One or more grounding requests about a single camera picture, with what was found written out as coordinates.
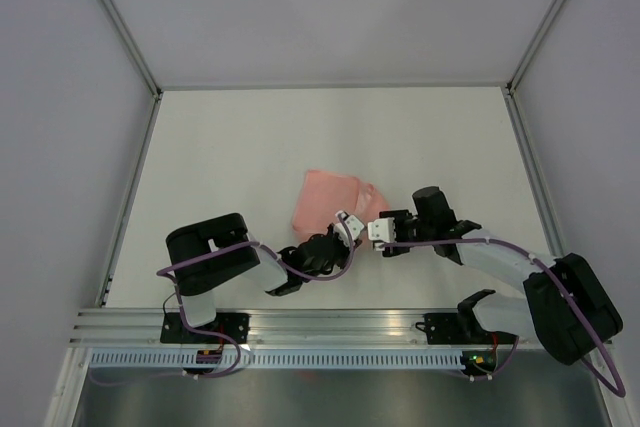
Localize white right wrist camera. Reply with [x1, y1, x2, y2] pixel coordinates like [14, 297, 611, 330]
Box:
[367, 217, 396, 252]

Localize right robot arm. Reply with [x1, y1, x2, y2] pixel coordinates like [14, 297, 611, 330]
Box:
[368, 186, 623, 365]

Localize aluminium frame post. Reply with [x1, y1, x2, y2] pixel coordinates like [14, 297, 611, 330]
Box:
[503, 0, 569, 96]
[69, 0, 164, 101]

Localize right aluminium frame post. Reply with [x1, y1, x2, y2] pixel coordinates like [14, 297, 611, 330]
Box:
[503, 0, 569, 96]

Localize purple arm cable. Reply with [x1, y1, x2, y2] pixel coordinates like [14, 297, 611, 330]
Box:
[89, 211, 364, 388]
[374, 239, 627, 398]

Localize aluminium front rail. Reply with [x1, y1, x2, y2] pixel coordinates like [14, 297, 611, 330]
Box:
[67, 307, 614, 351]

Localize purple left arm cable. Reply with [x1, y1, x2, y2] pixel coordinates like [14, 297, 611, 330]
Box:
[89, 211, 364, 388]

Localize white slotted cable duct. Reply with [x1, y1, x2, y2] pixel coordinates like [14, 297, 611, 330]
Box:
[90, 348, 463, 370]

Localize pink satin napkin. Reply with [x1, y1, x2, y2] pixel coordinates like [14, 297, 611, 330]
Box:
[291, 170, 390, 242]

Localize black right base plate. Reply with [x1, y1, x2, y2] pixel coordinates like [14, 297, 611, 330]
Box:
[414, 312, 516, 346]

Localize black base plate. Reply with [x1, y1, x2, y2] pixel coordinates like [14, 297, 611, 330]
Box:
[414, 312, 516, 346]
[160, 312, 250, 345]

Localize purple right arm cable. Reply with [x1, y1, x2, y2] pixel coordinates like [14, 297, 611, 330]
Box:
[374, 239, 627, 398]

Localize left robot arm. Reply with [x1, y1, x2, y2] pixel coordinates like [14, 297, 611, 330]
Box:
[157, 211, 366, 343]

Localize left aluminium frame post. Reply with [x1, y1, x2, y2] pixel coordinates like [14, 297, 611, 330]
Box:
[69, 0, 164, 101]

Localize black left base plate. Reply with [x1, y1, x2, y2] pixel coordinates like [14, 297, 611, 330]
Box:
[160, 312, 250, 345]

